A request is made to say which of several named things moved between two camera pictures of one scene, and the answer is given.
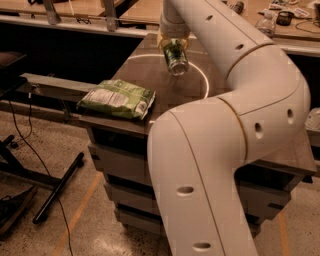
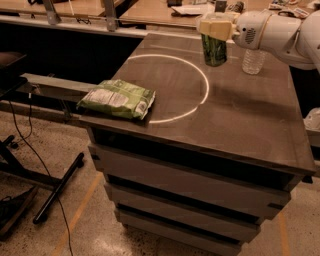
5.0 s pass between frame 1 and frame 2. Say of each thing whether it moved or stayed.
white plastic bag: stayed
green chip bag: stayed
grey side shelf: stayed
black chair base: stayed
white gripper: moved
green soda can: moved
